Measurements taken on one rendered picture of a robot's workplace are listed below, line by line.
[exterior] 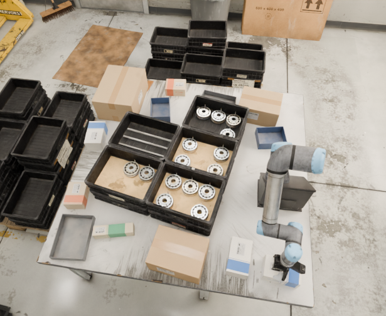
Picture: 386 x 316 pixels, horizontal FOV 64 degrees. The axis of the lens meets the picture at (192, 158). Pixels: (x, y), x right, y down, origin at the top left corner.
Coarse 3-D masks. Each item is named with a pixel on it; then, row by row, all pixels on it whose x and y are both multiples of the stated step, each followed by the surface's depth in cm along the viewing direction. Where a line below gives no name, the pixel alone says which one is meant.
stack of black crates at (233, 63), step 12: (228, 48) 302; (228, 60) 308; (240, 60) 307; (252, 60) 307; (264, 60) 291; (228, 72) 291; (240, 72) 289; (252, 72) 286; (264, 72) 284; (228, 84) 304
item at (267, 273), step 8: (264, 256) 177; (272, 256) 173; (264, 264) 172; (272, 264) 170; (264, 272) 168; (272, 272) 168; (288, 272) 168; (296, 272) 168; (272, 280) 171; (288, 280) 166; (296, 280) 166
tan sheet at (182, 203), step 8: (200, 184) 194; (160, 192) 191; (168, 192) 191; (176, 192) 191; (208, 192) 190; (216, 192) 190; (176, 200) 188; (184, 200) 188; (192, 200) 188; (200, 200) 188; (216, 200) 188; (176, 208) 185; (184, 208) 185; (208, 208) 185; (208, 216) 182
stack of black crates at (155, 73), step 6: (150, 60) 329; (156, 60) 328; (162, 60) 327; (168, 60) 326; (174, 60) 326; (150, 66) 336; (156, 66) 335; (162, 66) 334; (168, 66) 333; (174, 66) 331; (180, 66) 330; (150, 72) 332; (156, 72) 331; (162, 72) 331; (168, 72) 331; (174, 72) 331; (150, 78) 312; (156, 78) 311; (162, 78) 311; (168, 78) 326; (174, 78) 326; (180, 78) 311
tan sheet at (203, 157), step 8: (200, 144) 210; (176, 152) 207; (184, 152) 207; (200, 152) 207; (208, 152) 207; (192, 160) 203; (200, 160) 203; (208, 160) 203; (200, 168) 200; (224, 168) 200
